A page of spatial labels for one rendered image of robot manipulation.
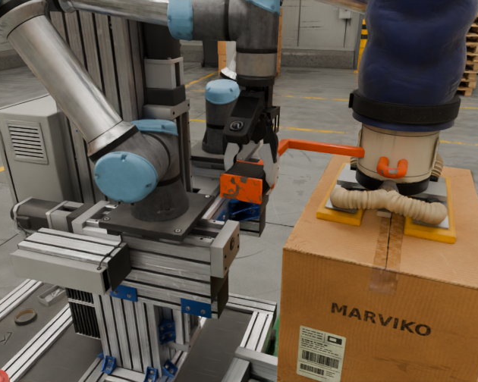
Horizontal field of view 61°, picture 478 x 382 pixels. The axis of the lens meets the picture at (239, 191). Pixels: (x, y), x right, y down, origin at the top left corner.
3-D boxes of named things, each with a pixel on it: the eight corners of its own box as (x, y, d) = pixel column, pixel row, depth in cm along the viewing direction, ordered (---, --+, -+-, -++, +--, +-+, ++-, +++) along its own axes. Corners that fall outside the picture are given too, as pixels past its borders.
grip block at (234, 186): (260, 205, 78) (261, 180, 76) (219, 197, 81) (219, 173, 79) (275, 187, 85) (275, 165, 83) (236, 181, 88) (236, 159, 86)
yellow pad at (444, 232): (454, 245, 84) (460, 224, 82) (403, 236, 87) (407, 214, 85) (448, 183, 112) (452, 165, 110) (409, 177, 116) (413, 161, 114)
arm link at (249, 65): (269, 54, 69) (225, 52, 72) (268, 82, 71) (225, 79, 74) (283, 51, 76) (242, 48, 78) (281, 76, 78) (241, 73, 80)
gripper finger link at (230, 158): (239, 172, 89) (254, 135, 84) (227, 182, 84) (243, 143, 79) (227, 165, 89) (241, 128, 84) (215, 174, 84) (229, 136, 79)
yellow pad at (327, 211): (360, 227, 91) (362, 207, 89) (315, 219, 94) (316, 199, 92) (376, 172, 119) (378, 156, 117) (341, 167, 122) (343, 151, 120)
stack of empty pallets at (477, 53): (475, 97, 699) (495, 14, 644) (407, 93, 729) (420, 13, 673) (462, 83, 811) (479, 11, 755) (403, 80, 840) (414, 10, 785)
